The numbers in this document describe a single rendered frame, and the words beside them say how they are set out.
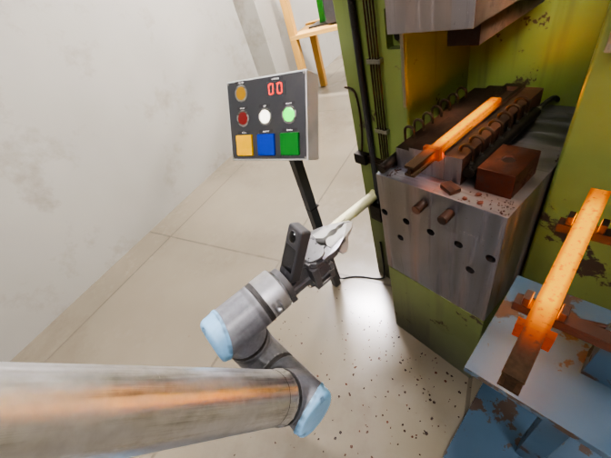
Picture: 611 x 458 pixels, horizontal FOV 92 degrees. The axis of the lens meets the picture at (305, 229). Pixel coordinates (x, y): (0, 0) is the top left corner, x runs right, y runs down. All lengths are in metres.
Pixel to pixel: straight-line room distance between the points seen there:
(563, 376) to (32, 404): 0.83
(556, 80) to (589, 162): 0.39
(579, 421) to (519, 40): 0.99
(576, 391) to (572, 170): 0.47
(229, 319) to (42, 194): 2.36
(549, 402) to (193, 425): 0.65
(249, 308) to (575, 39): 1.09
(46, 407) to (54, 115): 2.61
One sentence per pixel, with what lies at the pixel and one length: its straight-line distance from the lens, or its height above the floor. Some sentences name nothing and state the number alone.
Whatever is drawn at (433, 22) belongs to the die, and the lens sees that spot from 0.77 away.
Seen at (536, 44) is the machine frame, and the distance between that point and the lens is 1.23.
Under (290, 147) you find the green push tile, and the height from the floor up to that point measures 1.00.
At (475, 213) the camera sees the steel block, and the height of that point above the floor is 0.90.
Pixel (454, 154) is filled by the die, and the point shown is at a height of 0.99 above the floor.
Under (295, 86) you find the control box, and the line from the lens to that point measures 1.07.
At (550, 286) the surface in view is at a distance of 0.60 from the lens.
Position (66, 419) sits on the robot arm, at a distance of 0.35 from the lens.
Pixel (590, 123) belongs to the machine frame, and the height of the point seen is 1.05.
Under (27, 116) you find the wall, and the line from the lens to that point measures 2.81.
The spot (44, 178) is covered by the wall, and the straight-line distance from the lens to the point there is 2.81.
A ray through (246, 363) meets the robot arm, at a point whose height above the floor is 0.91.
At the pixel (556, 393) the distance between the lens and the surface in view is 0.82.
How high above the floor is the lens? 1.44
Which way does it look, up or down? 40 degrees down
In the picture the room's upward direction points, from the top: 20 degrees counter-clockwise
